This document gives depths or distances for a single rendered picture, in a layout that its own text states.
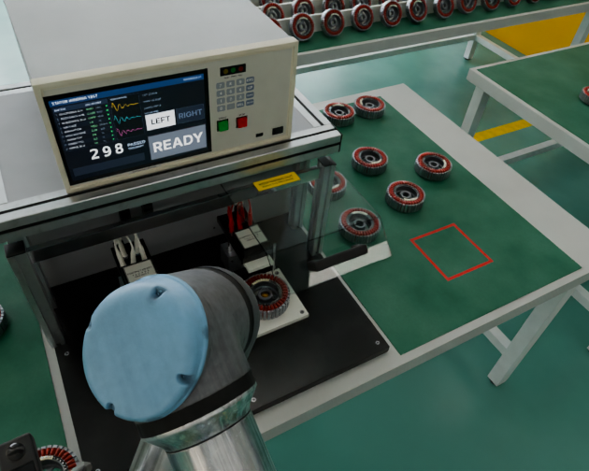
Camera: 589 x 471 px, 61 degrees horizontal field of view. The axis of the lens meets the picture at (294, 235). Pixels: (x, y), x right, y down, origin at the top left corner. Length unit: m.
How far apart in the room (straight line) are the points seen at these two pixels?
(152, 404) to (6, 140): 0.76
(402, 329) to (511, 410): 0.98
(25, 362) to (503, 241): 1.21
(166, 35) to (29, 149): 0.34
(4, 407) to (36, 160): 0.48
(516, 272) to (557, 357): 0.95
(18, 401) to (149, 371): 0.73
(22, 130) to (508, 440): 1.77
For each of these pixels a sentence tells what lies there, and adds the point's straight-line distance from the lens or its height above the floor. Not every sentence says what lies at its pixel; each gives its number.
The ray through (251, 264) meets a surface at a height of 0.88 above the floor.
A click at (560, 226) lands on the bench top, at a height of 0.75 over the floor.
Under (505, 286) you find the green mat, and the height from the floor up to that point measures 0.75.
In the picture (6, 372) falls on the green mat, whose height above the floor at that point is 0.75.
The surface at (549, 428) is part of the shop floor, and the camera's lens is 2.15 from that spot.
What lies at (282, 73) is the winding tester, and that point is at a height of 1.26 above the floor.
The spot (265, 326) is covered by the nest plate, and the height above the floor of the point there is 0.78.
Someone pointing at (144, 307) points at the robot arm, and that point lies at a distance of 0.44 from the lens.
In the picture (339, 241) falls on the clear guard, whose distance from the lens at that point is 0.93.
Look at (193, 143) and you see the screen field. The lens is 0.95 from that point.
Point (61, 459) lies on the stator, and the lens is 0.98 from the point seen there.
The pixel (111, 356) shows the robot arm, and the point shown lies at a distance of 0.46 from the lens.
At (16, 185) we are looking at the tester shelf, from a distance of 1.00.
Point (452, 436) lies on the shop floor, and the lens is 1.98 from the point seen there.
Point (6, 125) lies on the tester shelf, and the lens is 1.16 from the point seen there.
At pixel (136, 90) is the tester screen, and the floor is 1.28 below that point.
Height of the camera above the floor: 1.71
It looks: 45 degrees down
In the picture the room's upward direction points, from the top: 6 degrees clockwise
